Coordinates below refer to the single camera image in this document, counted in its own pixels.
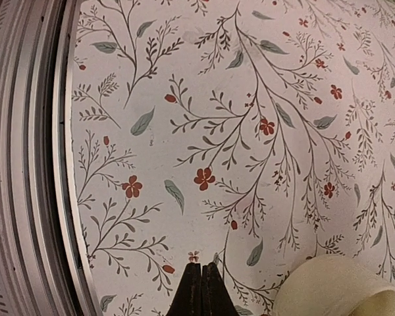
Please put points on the aluminium front frame rail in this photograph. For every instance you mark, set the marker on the aluminium front frame rail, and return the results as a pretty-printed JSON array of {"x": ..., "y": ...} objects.
[{"x": 43, "y": 265}]

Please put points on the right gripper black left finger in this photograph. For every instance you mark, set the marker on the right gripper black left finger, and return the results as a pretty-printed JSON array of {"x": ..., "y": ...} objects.
[{"x": 187, "y": 299}]

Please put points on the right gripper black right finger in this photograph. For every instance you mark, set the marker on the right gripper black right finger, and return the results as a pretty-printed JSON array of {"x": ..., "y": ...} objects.
[{"x": 215, "y": 300}]

